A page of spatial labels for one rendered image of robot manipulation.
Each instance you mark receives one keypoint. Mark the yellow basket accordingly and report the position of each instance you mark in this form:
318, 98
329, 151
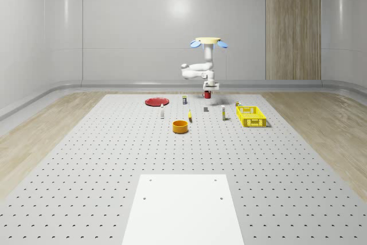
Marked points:
259, 121

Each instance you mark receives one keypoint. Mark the drone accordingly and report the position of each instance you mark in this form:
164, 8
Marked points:
208, 40

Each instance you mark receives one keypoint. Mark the flat-sided can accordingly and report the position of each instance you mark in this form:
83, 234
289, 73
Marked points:
184, 100

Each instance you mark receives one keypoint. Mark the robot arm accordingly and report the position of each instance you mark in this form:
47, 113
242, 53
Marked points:
198, 70

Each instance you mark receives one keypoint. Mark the yellow bowl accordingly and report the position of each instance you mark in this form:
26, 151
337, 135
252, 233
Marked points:
180, 128

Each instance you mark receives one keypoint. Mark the small white bottle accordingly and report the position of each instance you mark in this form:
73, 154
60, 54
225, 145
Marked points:
162, 112

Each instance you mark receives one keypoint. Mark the red mug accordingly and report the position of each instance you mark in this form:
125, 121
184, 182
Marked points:
207, 95

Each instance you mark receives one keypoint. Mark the red plate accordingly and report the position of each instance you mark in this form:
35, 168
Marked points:
157, 101

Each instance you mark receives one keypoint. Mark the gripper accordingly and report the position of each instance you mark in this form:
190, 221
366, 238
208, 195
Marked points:
211, 86

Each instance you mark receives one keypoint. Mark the white and yellow carton box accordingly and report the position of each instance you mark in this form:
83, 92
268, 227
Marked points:
223, 113

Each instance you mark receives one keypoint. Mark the white board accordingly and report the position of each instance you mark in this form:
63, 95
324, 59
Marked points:
183, 210

